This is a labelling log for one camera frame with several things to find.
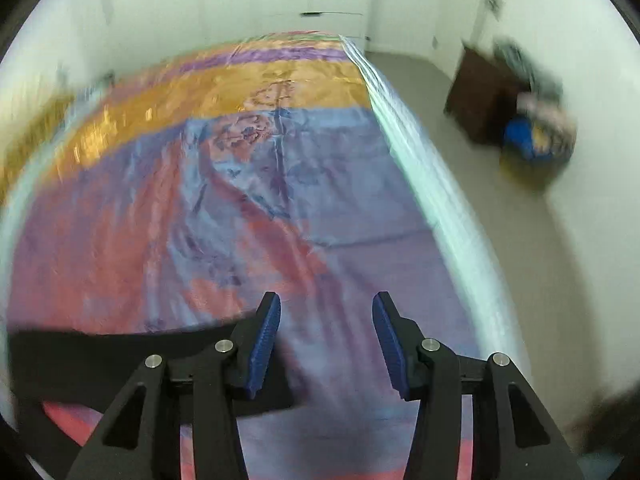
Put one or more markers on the pile of clothes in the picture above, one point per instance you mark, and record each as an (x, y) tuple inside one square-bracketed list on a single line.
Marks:
[(540, 139)]

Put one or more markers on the black pants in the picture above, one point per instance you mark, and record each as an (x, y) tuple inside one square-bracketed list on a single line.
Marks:
[(202, 367)]

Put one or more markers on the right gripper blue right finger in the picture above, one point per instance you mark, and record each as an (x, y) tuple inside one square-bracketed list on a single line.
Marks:
[(400, 340)]

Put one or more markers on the dark wooden side cabinet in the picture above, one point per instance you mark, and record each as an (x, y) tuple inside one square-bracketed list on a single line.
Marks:
[(482, 97)]

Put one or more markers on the colourful patchwork bedspread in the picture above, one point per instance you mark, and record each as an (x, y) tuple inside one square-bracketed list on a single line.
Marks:
[(177, 198)]

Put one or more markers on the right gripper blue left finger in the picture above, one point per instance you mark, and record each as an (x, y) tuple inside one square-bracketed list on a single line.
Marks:
[(257, 335)]

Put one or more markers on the white built-in wardrobe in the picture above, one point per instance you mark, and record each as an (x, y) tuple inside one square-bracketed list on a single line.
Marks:
[(146, 29)]

